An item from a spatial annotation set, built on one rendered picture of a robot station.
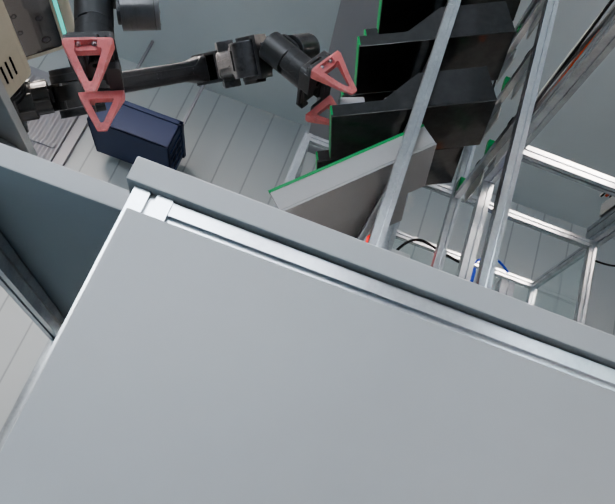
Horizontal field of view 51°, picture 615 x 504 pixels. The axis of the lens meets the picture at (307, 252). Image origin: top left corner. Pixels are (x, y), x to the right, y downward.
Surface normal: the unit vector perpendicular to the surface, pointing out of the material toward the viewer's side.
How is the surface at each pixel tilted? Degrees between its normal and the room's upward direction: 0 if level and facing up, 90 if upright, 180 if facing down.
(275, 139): 90
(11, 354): 90
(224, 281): 90
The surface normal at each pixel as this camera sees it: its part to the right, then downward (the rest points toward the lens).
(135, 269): 0.15, -0.37
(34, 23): 0.47, 0.84
